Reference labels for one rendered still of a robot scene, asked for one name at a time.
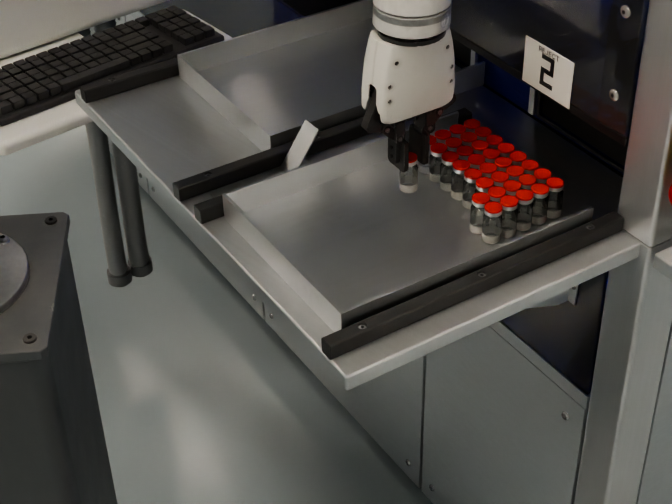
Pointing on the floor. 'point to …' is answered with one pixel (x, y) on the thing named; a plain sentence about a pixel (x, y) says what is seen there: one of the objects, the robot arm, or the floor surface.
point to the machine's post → (635, 289)
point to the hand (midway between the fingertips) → (408, 147)
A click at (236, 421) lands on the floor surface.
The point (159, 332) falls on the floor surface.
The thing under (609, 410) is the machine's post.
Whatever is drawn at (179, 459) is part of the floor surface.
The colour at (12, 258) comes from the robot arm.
